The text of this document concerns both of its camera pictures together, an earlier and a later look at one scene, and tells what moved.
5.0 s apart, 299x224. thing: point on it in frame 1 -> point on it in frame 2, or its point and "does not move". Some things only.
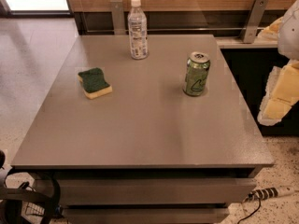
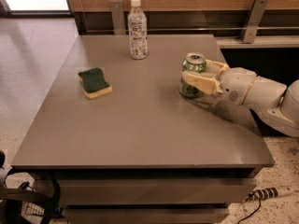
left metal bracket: (118, 12) does not move
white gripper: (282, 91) -> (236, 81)
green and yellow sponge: (93, 83) does not move
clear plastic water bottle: (137, 30) does not move
